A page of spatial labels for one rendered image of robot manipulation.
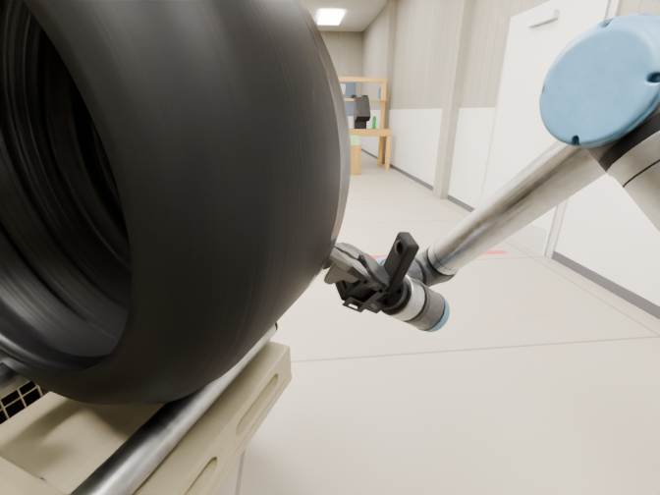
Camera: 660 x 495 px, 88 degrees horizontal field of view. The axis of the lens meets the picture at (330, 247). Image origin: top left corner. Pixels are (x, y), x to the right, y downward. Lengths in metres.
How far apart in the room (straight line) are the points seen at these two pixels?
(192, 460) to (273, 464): 1.06
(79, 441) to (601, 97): 0.78
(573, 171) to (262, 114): 0.49
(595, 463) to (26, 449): 1.76
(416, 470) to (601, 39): 1.41
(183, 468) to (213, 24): 0.45
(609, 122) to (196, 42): 0.36
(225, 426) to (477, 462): 1.26
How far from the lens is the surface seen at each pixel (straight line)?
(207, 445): 0.52
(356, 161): 7.40
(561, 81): 0.46
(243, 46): 0.28
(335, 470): 1.53
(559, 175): 0.64
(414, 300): 0.68
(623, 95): 0.43
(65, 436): 0.70
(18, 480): 0.46
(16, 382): 0.68
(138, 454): 0.47
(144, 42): 0.27
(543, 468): 1.73
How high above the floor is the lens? 1.26
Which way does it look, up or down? 22 degrees down
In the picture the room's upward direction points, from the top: straight up
